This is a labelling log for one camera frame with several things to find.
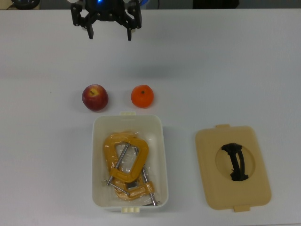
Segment black lid handle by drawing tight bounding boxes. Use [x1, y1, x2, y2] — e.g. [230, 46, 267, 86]
[221, 143, 250, 182]

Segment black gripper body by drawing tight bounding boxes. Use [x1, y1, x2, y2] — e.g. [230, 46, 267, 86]
[86, 0, 125, 22]

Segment small yellow C-clamp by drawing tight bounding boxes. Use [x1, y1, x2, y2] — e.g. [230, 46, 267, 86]
[103, 164, 163, 208]

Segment black round background object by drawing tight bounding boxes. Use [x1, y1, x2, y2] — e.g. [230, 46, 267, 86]
[10, 0, 41, 10]

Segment red apple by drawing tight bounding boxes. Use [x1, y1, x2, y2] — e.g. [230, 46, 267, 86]
[81, 84, 109, 111]

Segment large yellow C-clamp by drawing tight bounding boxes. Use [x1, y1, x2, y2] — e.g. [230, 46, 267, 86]
[103, 133, 150, 186]

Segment orange fruit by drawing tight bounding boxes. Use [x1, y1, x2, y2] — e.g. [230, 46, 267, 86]
[131, 84, 155, 109]

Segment white plastic container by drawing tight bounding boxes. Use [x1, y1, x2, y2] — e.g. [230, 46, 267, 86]
[91, 111, 169, 214]

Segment tan plastic lid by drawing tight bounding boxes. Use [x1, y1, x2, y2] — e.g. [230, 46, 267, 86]
[194, 124, 272, 212]

